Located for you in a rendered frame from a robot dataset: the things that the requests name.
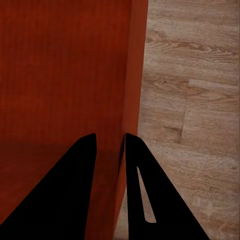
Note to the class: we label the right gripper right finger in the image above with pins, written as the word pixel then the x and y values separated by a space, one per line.
pixel 174 219

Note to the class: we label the storage box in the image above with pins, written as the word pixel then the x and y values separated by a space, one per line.
pixel 69 68

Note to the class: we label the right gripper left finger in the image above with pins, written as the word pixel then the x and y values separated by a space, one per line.
pixel 57 208

